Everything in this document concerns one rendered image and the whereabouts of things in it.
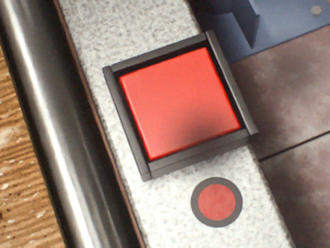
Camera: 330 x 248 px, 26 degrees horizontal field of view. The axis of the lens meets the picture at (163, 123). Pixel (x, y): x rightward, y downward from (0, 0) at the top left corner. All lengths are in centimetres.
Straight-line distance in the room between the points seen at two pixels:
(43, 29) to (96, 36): 4
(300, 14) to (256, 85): 18
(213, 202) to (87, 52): 13
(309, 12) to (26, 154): 116
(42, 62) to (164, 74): 8
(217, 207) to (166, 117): 6
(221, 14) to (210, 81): 108
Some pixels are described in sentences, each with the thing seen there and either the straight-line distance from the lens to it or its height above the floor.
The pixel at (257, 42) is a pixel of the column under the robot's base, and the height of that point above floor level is 1.
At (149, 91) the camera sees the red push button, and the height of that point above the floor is 93.
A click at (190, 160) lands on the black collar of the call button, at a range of 44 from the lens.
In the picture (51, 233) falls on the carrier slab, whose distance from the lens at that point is 42.
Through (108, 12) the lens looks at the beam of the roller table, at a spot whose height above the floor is 91.
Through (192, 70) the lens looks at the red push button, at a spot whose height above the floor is 93.
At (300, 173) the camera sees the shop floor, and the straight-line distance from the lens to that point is 142.
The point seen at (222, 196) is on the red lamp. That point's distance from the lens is 44.
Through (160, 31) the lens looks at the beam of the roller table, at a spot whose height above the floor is 91.
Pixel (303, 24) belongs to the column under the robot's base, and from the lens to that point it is 153.
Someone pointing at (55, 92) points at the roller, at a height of 92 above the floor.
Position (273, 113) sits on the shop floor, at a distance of 145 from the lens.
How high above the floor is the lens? 134
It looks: 69 degrees down
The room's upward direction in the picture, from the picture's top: 7 degrees counter-clockwise
